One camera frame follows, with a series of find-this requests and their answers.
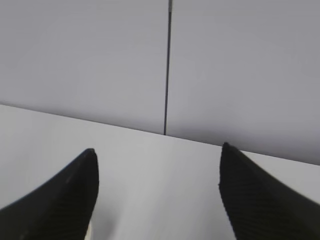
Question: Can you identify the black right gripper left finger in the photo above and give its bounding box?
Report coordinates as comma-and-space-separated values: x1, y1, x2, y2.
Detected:
0, 148, 99, 240

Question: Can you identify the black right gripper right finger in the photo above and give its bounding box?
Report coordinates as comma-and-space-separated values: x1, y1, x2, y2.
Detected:
218, 142, 320, 240

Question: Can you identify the white paper cup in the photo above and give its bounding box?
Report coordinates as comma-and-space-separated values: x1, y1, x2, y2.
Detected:
84, 221, 93, 240

